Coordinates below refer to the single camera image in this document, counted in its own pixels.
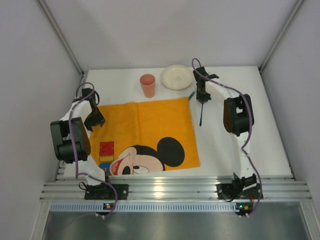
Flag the cream round plate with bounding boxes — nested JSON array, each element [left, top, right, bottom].
[[160, 64, 194, 91]]

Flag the pink plastic cup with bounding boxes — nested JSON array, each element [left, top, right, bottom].
[[139, 74, 156, 98]]

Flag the yellow Mickey Mouse placemat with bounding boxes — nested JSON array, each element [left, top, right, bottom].
[[89, 97, 201, 176]]

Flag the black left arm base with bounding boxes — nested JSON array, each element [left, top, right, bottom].
[[78, 182, 129, 200]]

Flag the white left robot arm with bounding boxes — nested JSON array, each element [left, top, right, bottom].
[[49, 96, 106, 186]]

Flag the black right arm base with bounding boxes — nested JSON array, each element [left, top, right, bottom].
[[216, 173, 263, 202]]

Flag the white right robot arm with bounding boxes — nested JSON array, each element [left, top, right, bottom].
[[193, 66, 255, 179]]

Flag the aluminium table edge rail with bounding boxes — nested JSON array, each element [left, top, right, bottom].
[[40, 176, 312, 202]]

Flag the grey slotted cable duct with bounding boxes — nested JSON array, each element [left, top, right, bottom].
[[50, 201, 253, 213]]

